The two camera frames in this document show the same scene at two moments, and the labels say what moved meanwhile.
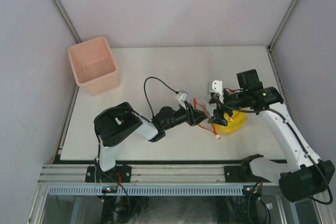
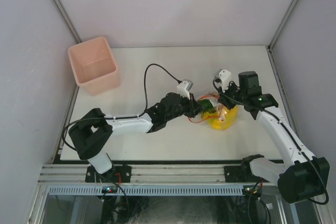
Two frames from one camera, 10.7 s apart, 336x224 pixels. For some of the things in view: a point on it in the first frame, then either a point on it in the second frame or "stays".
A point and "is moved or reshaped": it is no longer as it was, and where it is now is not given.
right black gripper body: (228, 110) → (232, 96)
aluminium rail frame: (60, 174) stays
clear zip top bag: (235, 122) is moved or reshaped
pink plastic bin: (95, 68) stays
